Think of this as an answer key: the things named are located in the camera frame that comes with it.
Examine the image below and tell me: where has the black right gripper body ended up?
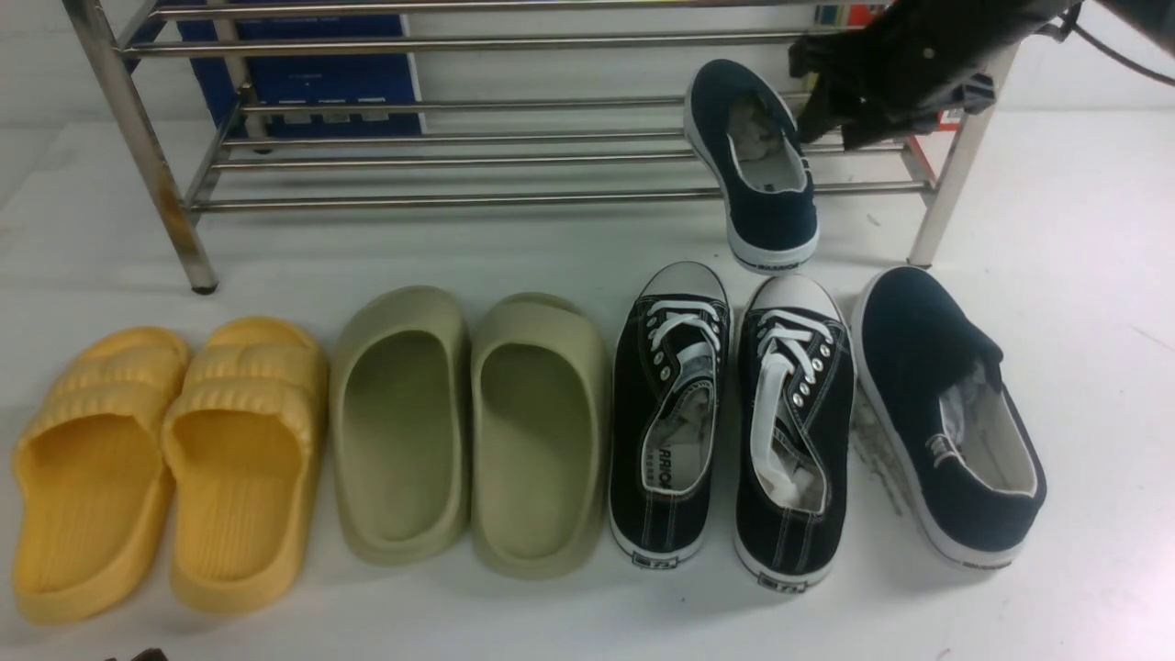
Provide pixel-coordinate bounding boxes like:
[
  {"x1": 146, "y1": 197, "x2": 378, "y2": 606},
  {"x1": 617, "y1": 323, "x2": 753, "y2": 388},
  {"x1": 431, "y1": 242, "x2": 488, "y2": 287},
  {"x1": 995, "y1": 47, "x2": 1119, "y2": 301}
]
[{"x1": 788, "y1": 1, "x2": 1075, "y2": 151}]

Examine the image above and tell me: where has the navy slip-on shoe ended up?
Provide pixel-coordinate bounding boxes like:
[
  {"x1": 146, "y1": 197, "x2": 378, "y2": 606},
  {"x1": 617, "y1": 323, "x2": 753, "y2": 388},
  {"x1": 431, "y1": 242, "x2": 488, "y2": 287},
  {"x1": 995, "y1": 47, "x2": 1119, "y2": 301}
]
[
  {"x1": 850, "y1": 267, "x2": 1046, "y2": 572},
  {"x1": 683, "y1": 59, "x2": 820, "y2": 274}
]

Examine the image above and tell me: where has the stainless steel shoe rack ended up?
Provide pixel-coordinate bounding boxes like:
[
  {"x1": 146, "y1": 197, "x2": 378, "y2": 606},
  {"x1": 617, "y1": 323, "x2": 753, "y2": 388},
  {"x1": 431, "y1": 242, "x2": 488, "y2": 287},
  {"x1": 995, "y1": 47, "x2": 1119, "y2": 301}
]
[{"x1": 62, "y1": 0, "x2": 1038, "y2": 296}]

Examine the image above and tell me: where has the red box behind rack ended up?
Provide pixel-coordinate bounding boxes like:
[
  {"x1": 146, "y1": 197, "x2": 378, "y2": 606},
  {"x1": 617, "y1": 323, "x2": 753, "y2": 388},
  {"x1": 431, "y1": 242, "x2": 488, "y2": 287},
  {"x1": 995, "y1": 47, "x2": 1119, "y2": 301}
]
[{"x1": 811, "y1": 1, "x2": 965, "y2": 162}]

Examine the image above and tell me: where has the blue box behind rack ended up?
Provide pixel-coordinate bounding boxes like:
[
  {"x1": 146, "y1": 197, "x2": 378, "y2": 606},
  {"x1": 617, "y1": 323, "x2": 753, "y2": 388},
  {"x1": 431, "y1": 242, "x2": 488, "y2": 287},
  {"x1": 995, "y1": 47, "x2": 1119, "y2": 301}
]
[{"x1": 234, "y1": 14, "x2": 424, "y2": 140}]

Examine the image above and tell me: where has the right black lace-up sneaker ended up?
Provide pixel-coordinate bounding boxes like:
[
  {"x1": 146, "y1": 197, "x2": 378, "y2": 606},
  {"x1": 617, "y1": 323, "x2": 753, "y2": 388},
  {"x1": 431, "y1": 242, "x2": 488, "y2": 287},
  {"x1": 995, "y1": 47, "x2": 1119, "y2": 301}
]
[{"x1": 733, "y1": 274, "x2": 857, "y2": 595}]

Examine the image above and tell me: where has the black lace-up sneaker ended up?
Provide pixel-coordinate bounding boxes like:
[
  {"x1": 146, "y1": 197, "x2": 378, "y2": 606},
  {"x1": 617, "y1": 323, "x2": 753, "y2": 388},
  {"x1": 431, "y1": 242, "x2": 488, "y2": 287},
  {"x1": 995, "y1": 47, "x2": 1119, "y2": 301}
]
[
  {"x1": 733, "y1": 274, "x2": 857, "y2": 595},
  {"x1": 607, "y1": 261, "x2": 733, "y2": 569}
]

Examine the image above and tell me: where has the left black lace-up sneaker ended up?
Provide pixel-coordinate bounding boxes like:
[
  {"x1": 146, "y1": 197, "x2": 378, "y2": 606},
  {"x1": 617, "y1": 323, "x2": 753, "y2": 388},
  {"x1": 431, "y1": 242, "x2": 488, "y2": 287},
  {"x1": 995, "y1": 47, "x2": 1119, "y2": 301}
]
[{"x1": 607, "y1": 261, "x2": 733, "y2": 569}]

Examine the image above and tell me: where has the right olive green slipper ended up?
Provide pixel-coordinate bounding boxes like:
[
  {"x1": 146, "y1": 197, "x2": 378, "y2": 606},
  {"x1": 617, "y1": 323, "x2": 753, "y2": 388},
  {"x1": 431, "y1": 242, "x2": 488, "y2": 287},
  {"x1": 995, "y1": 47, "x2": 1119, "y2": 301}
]
[{"x1": 470, "y1": 292, "x2": 612, "y2": 580}]

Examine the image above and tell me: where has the olive green slipper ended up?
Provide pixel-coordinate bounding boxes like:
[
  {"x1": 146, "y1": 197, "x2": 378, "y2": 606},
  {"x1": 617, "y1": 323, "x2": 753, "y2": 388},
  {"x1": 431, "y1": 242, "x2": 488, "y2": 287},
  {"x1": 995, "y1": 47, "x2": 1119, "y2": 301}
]
[
  {"x1": 470, "y1": 292, "x2": 612, "y2": 580},
  {"x1": 329, "y1": 286, "x2": 471, "y2": 566}
]

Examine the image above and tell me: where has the left olive green slipper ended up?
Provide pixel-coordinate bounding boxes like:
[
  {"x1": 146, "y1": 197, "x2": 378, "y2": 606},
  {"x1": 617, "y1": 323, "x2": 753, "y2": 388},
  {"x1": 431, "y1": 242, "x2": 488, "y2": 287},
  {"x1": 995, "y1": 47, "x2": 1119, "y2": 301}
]
[{"x1": 329, "y1": 286, "x2": 471, "y2": 566}]

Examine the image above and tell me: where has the right yellow slipper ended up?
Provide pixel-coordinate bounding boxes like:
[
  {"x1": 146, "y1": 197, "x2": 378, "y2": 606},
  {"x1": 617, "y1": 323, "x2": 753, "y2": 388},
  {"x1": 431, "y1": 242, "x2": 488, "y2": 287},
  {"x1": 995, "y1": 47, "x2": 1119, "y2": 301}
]
[{"x1": 161, "y1": 317, "x2": 329, "y2": 615}]

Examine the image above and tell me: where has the yellow slipper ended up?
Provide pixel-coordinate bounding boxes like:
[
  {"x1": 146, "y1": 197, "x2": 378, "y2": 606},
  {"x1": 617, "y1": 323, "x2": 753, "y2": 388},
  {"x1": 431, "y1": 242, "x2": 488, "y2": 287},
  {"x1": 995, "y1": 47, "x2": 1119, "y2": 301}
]
[
  {"x1": 12, "y1": 326, "x2": 192, "y2": 626},
  {"x1": 161, "y1": 317, "x2": 329, "y2": 615}
]

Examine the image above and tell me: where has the left yellow slipper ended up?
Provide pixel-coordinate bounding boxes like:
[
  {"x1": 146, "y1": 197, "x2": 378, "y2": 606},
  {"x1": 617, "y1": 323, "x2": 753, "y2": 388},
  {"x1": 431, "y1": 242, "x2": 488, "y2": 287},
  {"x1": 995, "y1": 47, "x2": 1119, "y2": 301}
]
[{"x1": 12, "y1": 326, "x2": 192, "y2": 626}]

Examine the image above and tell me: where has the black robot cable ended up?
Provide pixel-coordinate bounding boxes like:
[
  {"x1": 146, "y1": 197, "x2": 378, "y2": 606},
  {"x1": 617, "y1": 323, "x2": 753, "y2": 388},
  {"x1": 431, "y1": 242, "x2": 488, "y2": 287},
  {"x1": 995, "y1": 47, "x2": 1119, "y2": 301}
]
[{"x1": 1056, "y1": 0, "x2": 1175, "y2": 90}]

